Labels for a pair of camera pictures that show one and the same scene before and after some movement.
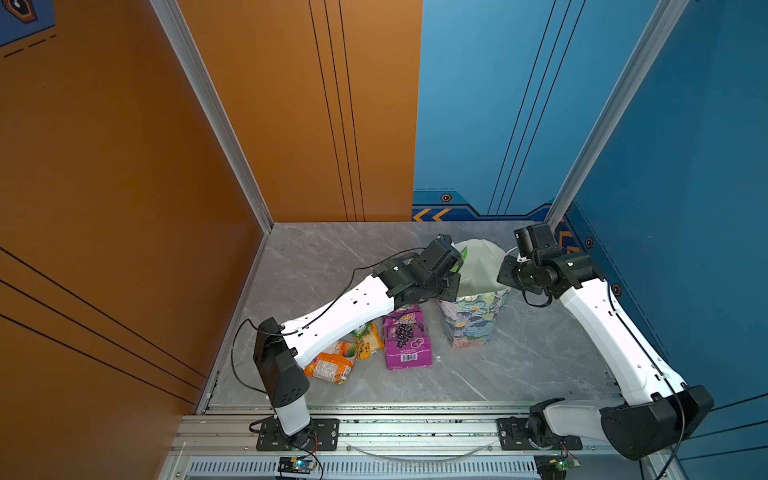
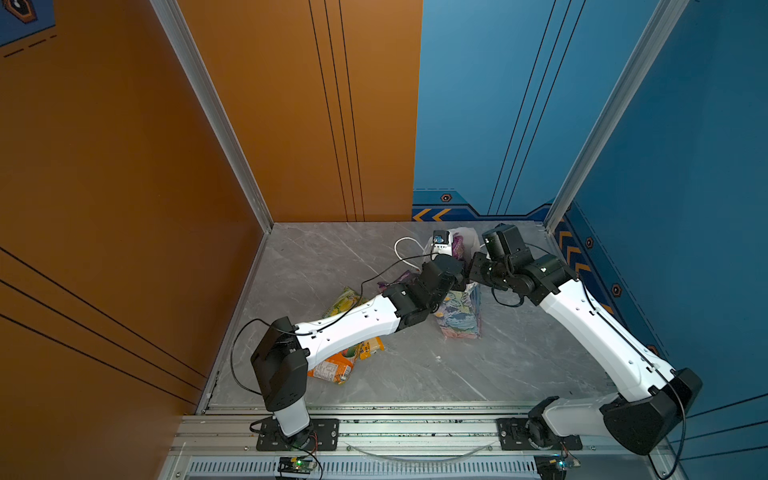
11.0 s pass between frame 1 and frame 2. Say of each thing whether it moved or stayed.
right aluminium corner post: stayed
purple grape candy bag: moved
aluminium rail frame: stayed
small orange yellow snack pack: stayed
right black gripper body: moved
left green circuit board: stayed
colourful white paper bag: moved
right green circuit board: stayed
